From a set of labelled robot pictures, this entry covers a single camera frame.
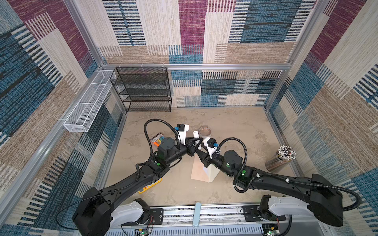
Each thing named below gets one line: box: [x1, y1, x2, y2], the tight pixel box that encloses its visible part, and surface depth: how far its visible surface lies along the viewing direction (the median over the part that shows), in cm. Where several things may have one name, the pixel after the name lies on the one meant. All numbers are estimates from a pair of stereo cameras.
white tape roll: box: [198, 125, 212, 138], surface depth 107 cm
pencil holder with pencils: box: [265, 144, 297, 174], surface depth 78 cm
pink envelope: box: [190, 152, 221, 183], surface depth 88 cm
